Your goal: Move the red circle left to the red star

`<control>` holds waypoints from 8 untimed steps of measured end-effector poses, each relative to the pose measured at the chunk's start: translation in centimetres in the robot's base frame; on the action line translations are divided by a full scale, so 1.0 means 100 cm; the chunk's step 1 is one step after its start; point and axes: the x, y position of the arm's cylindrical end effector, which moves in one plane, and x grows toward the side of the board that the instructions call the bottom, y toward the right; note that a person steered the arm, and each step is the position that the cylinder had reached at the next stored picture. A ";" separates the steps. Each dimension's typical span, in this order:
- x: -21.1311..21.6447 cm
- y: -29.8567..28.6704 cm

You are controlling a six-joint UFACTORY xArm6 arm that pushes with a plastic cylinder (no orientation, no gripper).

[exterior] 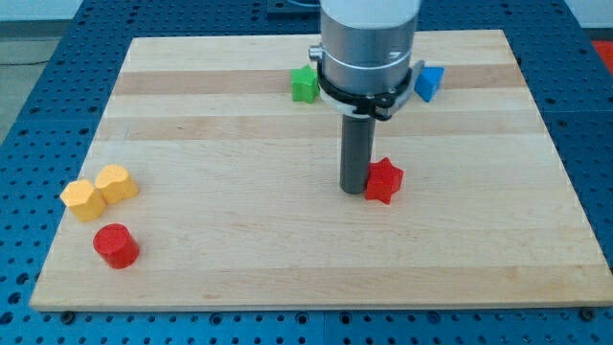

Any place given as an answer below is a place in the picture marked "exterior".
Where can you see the red star block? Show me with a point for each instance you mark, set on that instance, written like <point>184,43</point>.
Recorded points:
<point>384,181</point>

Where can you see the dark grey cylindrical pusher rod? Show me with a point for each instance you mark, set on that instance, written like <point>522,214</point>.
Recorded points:
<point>356,149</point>

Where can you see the green star block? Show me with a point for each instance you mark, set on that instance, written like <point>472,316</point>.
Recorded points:
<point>304,84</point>

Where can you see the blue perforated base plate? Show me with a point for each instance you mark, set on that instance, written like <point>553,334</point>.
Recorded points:
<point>49,139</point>

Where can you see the yellow heart block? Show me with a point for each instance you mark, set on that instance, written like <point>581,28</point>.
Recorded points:
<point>116,184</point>

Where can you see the light wooden board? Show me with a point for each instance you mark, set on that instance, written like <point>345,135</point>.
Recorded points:
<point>239,206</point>

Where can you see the yellow hexagon block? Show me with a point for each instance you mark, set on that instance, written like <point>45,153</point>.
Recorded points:
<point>83,200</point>

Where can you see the red cylinder block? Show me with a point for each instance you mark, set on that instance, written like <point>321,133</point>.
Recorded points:
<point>115,244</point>

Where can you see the blue cube block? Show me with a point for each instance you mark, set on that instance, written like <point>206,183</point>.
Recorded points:
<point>429,82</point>

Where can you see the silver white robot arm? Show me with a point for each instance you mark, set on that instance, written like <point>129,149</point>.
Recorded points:
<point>363,59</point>

